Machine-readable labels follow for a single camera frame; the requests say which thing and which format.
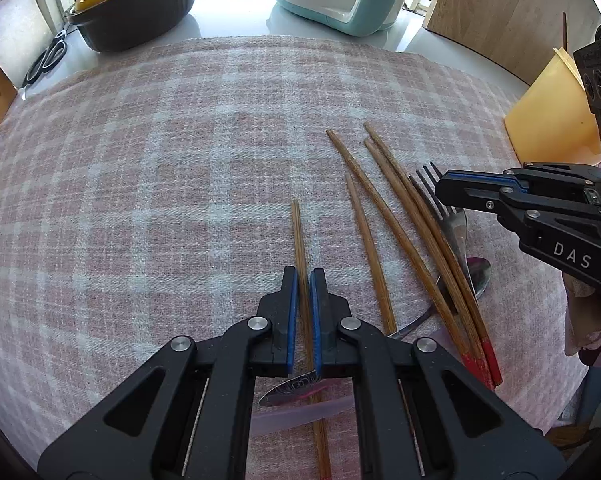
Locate light wood board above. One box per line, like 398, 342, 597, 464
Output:
423, 0, 601, 84

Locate translucent plastic utensil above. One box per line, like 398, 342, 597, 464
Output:
249, 326, 455, 437

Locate yellow plastic container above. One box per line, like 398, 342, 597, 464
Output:
503, 48, 601, 166

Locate pink plaid cloth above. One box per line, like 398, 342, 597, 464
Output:
0, 34, 589, 480

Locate white plastic cutting board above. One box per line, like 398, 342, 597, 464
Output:
0, 0, 52, 88

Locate gloved right hand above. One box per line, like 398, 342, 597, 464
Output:
562, 273, 601, 356

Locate metal spoon patterned handle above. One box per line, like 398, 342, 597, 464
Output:
258, 257, 491, 408

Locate long crossing red chopstick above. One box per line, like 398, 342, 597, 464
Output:
325, 129, 483, 379

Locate metal fork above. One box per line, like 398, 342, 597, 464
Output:
410, 162, 475, 292

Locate black handled scissors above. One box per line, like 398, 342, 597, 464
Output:
22, 29, 67, 87

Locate black pot with yellow lid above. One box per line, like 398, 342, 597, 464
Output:
68, 0, 195, 53

